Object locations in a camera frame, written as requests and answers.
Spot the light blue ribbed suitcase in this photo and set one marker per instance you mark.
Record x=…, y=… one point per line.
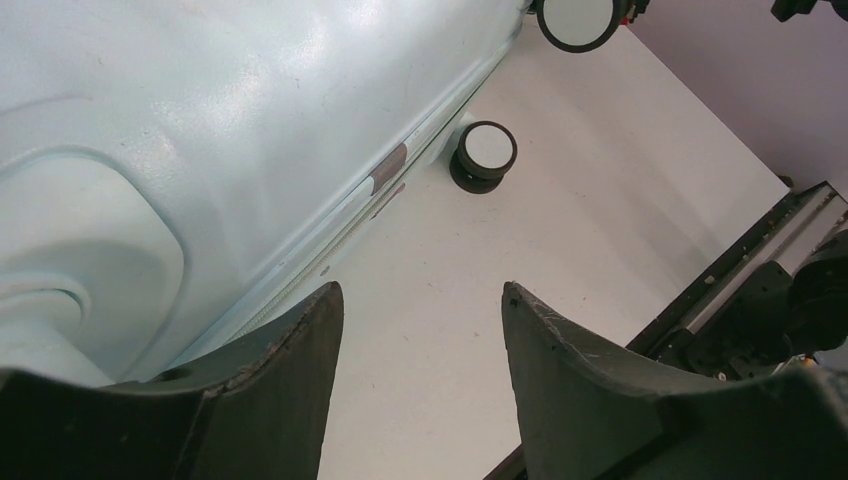
x=168, y=166

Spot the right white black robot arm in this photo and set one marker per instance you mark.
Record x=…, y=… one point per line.
x=777, y=295

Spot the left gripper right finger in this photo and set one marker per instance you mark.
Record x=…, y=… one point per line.
x=588, y=408

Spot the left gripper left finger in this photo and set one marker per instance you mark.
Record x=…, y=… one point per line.
x=255, y=408

